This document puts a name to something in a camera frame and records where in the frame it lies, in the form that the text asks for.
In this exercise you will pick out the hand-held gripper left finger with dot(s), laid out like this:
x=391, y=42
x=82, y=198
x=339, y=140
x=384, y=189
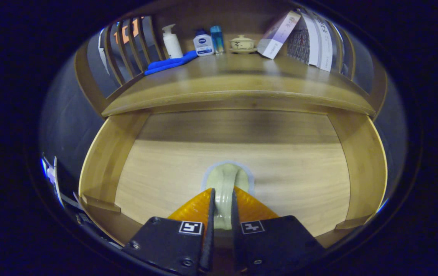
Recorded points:
x=210, y=230

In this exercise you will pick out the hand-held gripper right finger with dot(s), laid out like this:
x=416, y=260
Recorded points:
x=236, y=230

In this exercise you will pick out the wooden drawer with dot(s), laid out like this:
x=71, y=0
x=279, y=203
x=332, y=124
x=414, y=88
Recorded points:
x=280, y=172

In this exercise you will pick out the wooden countertop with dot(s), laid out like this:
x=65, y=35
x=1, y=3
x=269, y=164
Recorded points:
x=242, y=80

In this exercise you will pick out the wooden cabinet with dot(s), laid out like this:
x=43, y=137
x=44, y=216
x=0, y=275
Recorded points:
x=242, y=21

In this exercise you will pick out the blue folded cloth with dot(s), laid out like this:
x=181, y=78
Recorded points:
x=169, y=64

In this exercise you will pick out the black backdrop cloth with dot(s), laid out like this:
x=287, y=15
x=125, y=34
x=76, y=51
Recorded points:
x=65, y=126

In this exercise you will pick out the white lotion bottle blue cap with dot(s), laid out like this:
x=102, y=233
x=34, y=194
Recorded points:
x=203, y=45

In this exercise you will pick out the beige lidded tea cup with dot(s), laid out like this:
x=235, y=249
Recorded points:
x=242, y=44

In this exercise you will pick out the white pump bottle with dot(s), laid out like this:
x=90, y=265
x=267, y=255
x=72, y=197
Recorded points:
x=173, y=44

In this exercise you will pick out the slim teal bottle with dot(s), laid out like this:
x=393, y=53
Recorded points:
x=218, y=40

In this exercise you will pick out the dark patterned book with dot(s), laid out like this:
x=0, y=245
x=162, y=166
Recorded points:
x=299, y=46

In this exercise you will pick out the purple white book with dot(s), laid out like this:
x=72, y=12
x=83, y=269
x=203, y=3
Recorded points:
x=278, y=36

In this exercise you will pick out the white book with print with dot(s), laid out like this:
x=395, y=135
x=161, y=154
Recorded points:
x=325, y=48

